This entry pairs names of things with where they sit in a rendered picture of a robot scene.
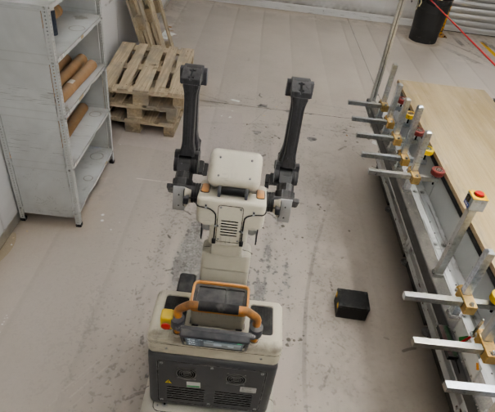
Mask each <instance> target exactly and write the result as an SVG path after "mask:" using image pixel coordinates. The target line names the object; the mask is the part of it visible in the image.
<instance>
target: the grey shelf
mask: <svg viewBox="0 0 495 412"><path fill-rule="evenodd" d="M56 5H60V6H61V8H62V10H63V13H62V15H61V16H60V17H58V18H57V19H56V24H57V30H58V35H57V36H54V33H53V27H52V17H51V11H50V10H51V9H52V8H53V7H55V6H56ZM98 5H99V6H98ZM96 7H97V13H96ZM98 8H99V9H98ZM40 12H41V13H42V18H41V13H40ZM44 12H45V13H44ZM99 14H100V15H99ZM42 19H43V22H42ZM46 23H47V24H46ZM97 25H98V31H97ZM47 31H48V32H47ZM98 34H99V40H98ZM99 43H100V49H99ZM100 52H101V58H100ZM67 54H68V55H69V56H70V57H71V59H72V60H73V59H74V58H75V57H76V56H77V55H78V54H84V55H85V56H86V57H87V58H88V60H94V61H96V63H97V68H96V69H95V70H94V71H93V72H92V74H91V75H90V76H89V77H88V78H87V79H86V80H85V81H84V82H83V84H82V85H81V86H80V87H79V88H78V89H77V90H76V91H75V92H74V94H73V95H72V96H71V97H70V98H69V99H68V100H67V101H66V103H64V97H63V92H62V86H61V76H60V70H59V65H58V63H59V62H60V61H61V60H62V59H63V58H64V57H65V56H66V55H67ZM102 57H103V58H102ZM49 65H50V68H49ZM50 69H51V73H50ZM104 70H105V71H104ZM101 73H102V75H101ZM51 74H52V77H51ZM54 76H55V77H54ZM102 79H103V84H102ZM52 84H53V87H52ZM103 87H104V93H103ZM53 88H54V92H53ZM54 94H55V98H54ZM104 96H105V102H104ZM57 98H58V99H57ZM55 99H56V103H55ZM58 101H59V102H58ZM80 103H85V104H86V105H87V106H88V111H87V112H86V114H85V115H84V116H83V118H82V120H81V121H80V123H79V125H78V126H77V128H76V129H75V130H74V132H73V133H72V135H71V137H70V136H69V130H68V124H67V121H68V120H67V118H68V117H69V116H70V114H71V113H72V111H75V109H76V108H77V107H78V105H79V104H80ZM106 103H107V104H106ZM105 105H106V108H105ZM107 108H108V109H107ZM73 113H74V112H73ZM73 113H72V114H73ZM58 121H59V123H58ZM106 123H107V128H106ZM59 124H60V127H59ZM62 125H63V126H62ZM109 125H110V126H109ZM109 129H110V130H109ZM107 132H108V137H107ZM63 133H64V134H63ZM61 139H62V142H61ZM0 141H1V143H2V149H3V153H4V156H5V160H6V163H7V168H8V172H9V175H10V178H11V184H12V188H13V191H14V194H15V197H16V203H17V207H18V210H19V214H20V220H21V221H26V220H27V218H28V216H26V215H25V213H35V214H42V215H50V216H58V217H71V218H74V219H75V224H76V227H82V225H83V222H82V217H81V211H82V209H83V206H84V205H85V201H86V199H87V197H88V195H89V193H90V192H91V191H92V189H93V187H94V186H95V185H96V183H97V181H98V179H99V177H100V175H101V173H102V171H103V170H104V168H105V166H106V164H107V162H108V160H109V159H110V161H109V162H110V163H114V162H115V159H114V149H113V140H112V130H111V120H110V102H109V92H108V82H107V72H106V54H105V44H104V34H103V24H102V14H101V0H96V5H95V0H0ZM108 141H109V146H108ZM62 144H63V148H62ZM9 152H10V154H9ZM10 155H11V157H10ZM111 157H112V158H111ZM24 211H25V213H24ZM76 216H77V217H76ZM77 220H78V221H77Z"/></svg>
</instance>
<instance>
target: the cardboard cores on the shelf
mask: <svg viewBox="0 0 495 412"><path fill-rule="evenodd" d="M54 9H55V14H56V19H57V18H58V17H60V16H61V15H62V13H63V10H62V8H61V6H60V5H56V6H55V7H54ZM58 65H59V70H60V76H61V86H62V92H63V97H64V103H66V101H67V100H68V99H69V98H70V97H71V96H72V95H73V94H74V92H75V91H76V90H77V89H78V88H79V87H80V86H81V85H82V84H83V82H84V81H85V80H86V79H87V78H88V77H89V76H90V75H91V74H92V72H93V71H94V70H95V69H96V68H97V63H96V61H94V60H88V58H87V57H86V56H85V55H84V54H78V55H77V56H76V57H75V58H74V59H73V60H72V59H71V57H70V56H69V55H68V54H67V55H66V56H65V57H64V58H63V59H62V60H61V61H60V62H59V63H58ZM87 111H88V106H87V105H86V104H85V103H80V104H79V105H78V107H77V108H76V109H75V111H72V113H73V112H74V113H73V114H72V113H71V114H70V116H69V117H68V118H67V120H68V121H67V124H68V130H69V136H70V137H71V135H72V133H73V132H74V130H75V129H76V128H77V126H78V125H79V123H80V121H81V120H82V118H83V116H84V115H85V114H86V112H87Z"/></svg>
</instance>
